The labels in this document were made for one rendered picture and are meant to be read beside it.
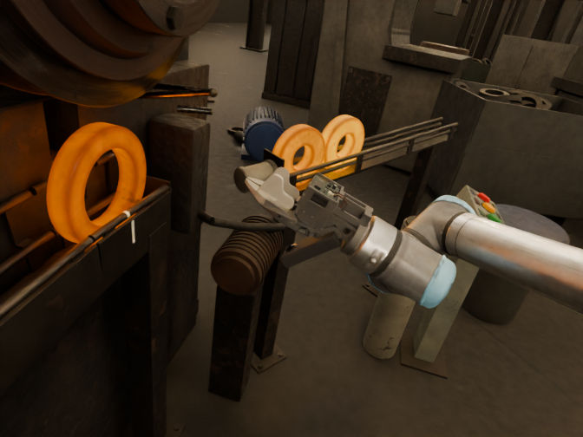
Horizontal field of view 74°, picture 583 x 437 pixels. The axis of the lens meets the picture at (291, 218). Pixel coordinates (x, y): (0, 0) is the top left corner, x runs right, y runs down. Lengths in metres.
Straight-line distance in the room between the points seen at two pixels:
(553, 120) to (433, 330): 1.61
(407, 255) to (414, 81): 2.50
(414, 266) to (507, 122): 1.97
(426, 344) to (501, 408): 0.29
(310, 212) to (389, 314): 0.77
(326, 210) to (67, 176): 0.36
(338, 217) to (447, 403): 0.95
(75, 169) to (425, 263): 0.52
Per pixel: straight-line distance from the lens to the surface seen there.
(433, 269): 0.65
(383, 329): 1.38
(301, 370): 1.36
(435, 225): 0.79
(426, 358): 1.53
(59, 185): 0.57
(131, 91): 0.59
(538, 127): 2.65
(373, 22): 3.15
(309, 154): 0.99
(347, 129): 1.05
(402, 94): 3.09
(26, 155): 0.61
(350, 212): 0.64
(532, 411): 1.62
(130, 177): 0.69
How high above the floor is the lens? 1.03
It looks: 29 degrees down
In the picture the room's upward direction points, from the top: 10 degrees clockwise
